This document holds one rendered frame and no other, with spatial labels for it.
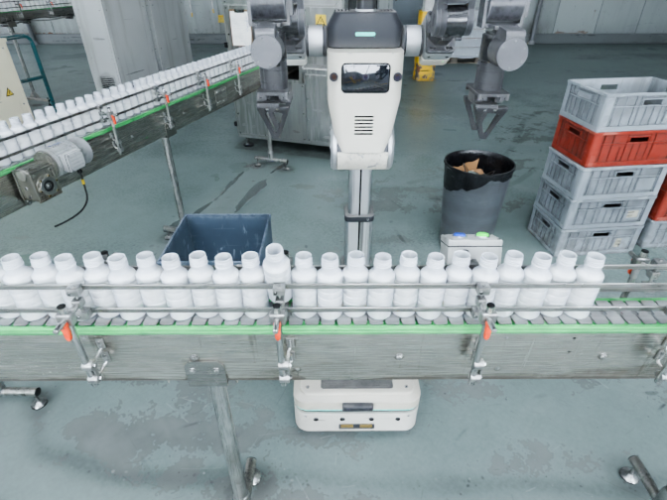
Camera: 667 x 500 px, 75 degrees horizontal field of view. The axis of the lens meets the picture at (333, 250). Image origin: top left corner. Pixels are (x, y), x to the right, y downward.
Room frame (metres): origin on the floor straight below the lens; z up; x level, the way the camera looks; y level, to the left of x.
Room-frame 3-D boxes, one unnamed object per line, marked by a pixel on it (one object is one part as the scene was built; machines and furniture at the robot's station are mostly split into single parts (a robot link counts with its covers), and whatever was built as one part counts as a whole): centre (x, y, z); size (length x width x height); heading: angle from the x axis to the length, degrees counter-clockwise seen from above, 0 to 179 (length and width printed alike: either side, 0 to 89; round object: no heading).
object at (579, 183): (2.76, -1.82, 0.55); 0.61 x 0.41 x 0.22; 97
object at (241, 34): (4.70, 0.90, 1.22); 0.23 x 0.04 x 0.32; 72
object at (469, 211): (2.70, -0.96, 0.32); 0.45 x 0.45 x 0.64
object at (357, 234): (1.45, -0.10, 0.74); 0.11 x 0.11 x 0.40; 0
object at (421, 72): (8.41, -1.64, 0.55); 0.40 x 0.40 x 1.10; 0
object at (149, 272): (0.81, 0.42, 1.08); 0.06 x 0.06 x 0.17
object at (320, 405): (1.44, -0.10, 0.24); 0.68 x 0.53 x 0.41; 0
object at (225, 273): (0.80, 0.24, 1.08); 0.06 x 0.06 x 0.17
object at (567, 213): (2.76, -1.82, 0.33); 0.61 x 0.41 x 0.22; 96
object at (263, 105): (0.93, 0.12, 1.44); 0.07 x 0.07 x 0.09; 1
